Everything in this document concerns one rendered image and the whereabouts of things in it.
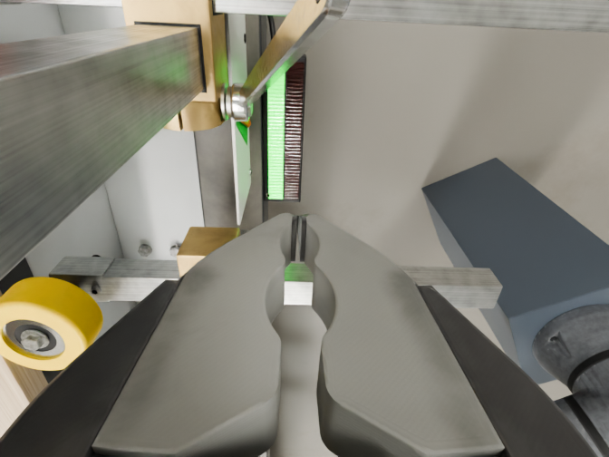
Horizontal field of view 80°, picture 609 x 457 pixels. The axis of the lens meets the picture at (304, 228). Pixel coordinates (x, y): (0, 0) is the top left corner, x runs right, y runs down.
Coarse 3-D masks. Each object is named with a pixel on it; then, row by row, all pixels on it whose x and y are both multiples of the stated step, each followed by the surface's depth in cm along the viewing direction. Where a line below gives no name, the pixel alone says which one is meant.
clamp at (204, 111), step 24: (144, 0) 21; (168, 0) 21; (192, 0) 21; (168, 24) 21; (192, 24) 21; (216, 24) 23; (216, 48) 23; (216, 72) 23; (216, 96) 24; (192, 120) 24; (216, 120) 25
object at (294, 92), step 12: (288, 72) 38; (300, 72) 38; (288, 84) 39; (300, 84) 39; (288, 96) 40; (300, 96) 40; (288, 108) 40; (300, 108) 40; (288, 120) 41; (300, 120) 41; (288, 132) 42; (300, 132) 42; (288, 144) 43; (300, 144) 43; (288, 156) 43; (288, 168) 44; (288, 180) 45; (288, 192) 46
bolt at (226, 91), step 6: (222, 84) 25; (222, 90) 25; (228, 90) 25; (222, 96) 25; (228, 96) 25; (222, 102) 25; (228, 102) 25; (222, 108) 25; (228, 108) 25; (252, 108) 27; (222, 114) 25; (228, 114) 26; (246, 126) 37
